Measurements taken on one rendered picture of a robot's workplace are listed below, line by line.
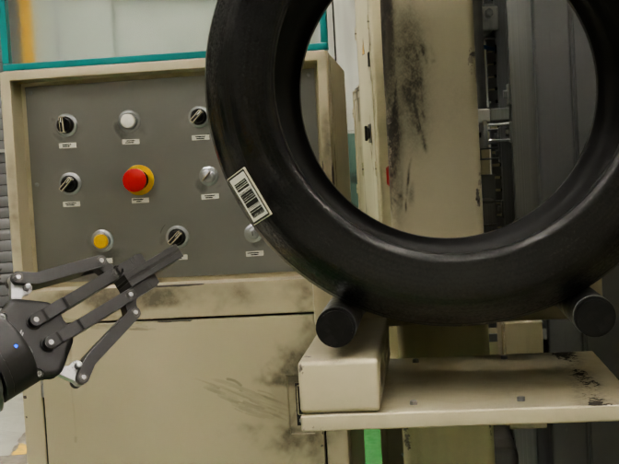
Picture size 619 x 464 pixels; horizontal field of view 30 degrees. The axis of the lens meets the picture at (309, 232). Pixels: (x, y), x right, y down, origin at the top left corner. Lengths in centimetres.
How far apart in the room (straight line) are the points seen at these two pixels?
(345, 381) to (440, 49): 55
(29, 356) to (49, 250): 94
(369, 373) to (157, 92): 85
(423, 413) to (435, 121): 50
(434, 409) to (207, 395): 71
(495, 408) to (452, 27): 59
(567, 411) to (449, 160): 48
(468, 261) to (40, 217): 97
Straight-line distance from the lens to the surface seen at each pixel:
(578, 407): 129
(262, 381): 192
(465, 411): 129
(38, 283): 114
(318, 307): 162
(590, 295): 129
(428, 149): 163
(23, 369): 109
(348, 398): 129
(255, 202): 128
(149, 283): 118
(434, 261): 125
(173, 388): 195
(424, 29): 164
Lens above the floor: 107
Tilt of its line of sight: 3 degrees down
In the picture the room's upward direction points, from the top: 3 degrees counter-clockwise
